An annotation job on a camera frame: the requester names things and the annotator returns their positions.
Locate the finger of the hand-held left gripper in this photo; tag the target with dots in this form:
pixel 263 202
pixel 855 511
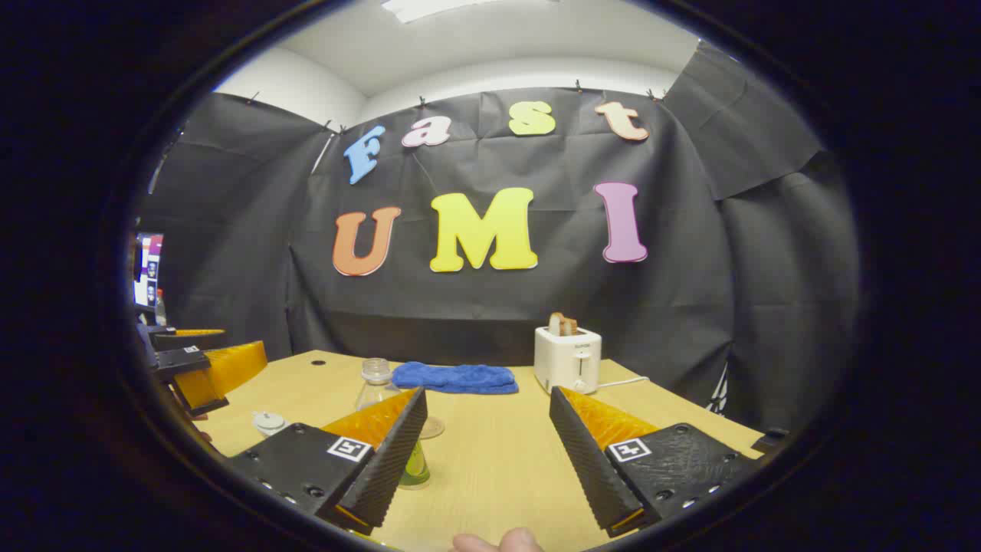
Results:
pixel 184 362
pixel 172 339

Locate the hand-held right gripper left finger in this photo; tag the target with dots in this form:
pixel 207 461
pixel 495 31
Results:
pixel 387 468

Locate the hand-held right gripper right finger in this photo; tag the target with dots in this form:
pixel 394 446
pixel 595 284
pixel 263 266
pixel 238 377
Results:
pixel 590 468

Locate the clear green-label water bottle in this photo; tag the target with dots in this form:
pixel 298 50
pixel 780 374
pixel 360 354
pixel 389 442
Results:
pixel 375 372

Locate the red-cap plastic bottle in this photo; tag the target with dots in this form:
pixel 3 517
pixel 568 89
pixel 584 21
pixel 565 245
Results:
pixel 161 310

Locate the computer monitor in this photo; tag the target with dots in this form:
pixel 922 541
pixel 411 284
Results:
pixel 148 268

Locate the white toaster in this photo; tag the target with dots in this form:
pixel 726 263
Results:
pixel 567 360

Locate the blue towel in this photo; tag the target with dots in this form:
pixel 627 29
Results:
pixel 456 378

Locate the toast slice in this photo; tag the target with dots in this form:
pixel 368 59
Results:
pixel 562 324

